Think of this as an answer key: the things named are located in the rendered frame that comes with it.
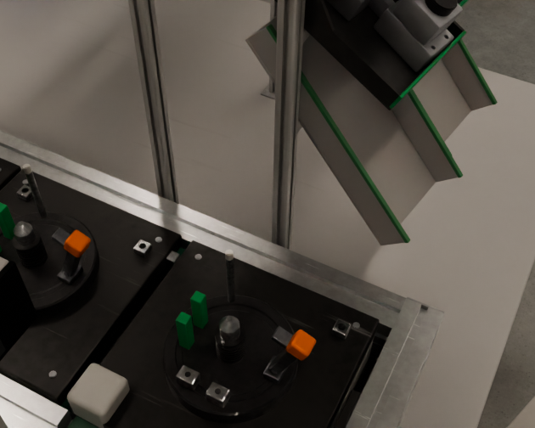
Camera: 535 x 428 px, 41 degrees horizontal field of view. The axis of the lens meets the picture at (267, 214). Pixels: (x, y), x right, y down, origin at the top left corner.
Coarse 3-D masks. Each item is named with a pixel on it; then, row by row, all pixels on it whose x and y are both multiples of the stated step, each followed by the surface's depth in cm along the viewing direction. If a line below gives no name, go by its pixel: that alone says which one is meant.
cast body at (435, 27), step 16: (384, 0) 71; (400, 0) 71; (416, 0) 67; (432, 0) 66; (448, 0) 67; (384, 16) 70; (400, 16) 69; (416, 16) 68; (432, 16) 67; (448, 16) 68; (384, 32) 71; (400, 32) 70; (416, 32) 69; (432, 32) 68; (448, 32) 71; (400, 48) 71; (416, 48) 70; (432, 48) 70; (416, 64) 71
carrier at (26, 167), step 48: (0, 192) 91; (48, 192) 91; (0, 240) 83; (48, 240) 83; (96, 240) 86; (144, 240) 86; (48, 288) 79; (96, 288) 82; (144, 288) 83; (48, 336) 77; (96, 336) 78; (48, 384) 74
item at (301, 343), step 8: (280, 328) 67; (272, 336) 67; (280, 336) 67; (288, 336) 67; (296, 336) 66; (304, 336) 66; (280, 344) 67; (288, 344) 67; (296, 344) 66; (304, 344) 66; (312, 344) 66; (280, 352) 71; (288, 352) 67; (296, 352) 66; (304, 352) 65; (280, 360) 69; (288, 360) 68; (272, 368) 71; (280, 368) 70
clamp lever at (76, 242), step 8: (56, 232) 74; (64, 232) 75; (80, 232) 74; (56, 240) 74; (64, 240) 74; (72, 240) 73; (80, 240) 73; (88, 240) 74; (64, 248) 74; (72, 248) 73; (80, 248) 73; (72, 256) 75; (80, 256) 77; (64, 264) 77; (72, 264) 76; (64, 272) 78; (72, 272) 78
